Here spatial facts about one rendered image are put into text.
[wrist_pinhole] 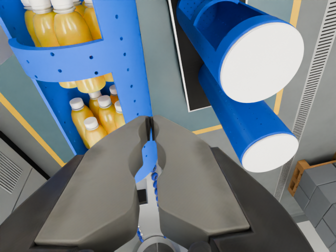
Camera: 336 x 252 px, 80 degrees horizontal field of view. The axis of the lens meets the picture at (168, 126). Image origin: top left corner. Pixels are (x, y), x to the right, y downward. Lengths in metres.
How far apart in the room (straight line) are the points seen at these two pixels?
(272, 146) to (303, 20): 1.31
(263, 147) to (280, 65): 0.42
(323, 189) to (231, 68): 2.82
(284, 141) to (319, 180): 2.38
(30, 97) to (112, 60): 1.71
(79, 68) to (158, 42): 1.31
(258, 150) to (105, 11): 0.87
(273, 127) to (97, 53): 0.85
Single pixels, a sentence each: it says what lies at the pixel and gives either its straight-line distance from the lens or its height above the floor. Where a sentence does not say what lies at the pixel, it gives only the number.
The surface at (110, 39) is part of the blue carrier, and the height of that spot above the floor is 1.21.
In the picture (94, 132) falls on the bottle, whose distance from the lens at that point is 0.67.
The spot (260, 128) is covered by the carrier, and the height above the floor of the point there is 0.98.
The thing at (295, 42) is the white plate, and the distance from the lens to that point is 0.78.
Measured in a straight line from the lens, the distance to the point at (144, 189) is 1.16.
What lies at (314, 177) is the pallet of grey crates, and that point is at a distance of 3.44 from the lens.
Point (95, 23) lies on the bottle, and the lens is 0.51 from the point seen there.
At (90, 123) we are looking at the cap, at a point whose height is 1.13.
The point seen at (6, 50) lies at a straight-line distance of 0.75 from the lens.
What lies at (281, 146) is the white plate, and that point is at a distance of 1.11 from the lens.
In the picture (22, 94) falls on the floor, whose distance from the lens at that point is 2.13.
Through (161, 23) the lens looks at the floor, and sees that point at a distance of 1.68.
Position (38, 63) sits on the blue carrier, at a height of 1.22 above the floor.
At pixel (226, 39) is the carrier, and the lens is 0.73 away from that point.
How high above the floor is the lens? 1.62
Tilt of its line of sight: 49 degrees down
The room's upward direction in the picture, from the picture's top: 168 degrees clockwise
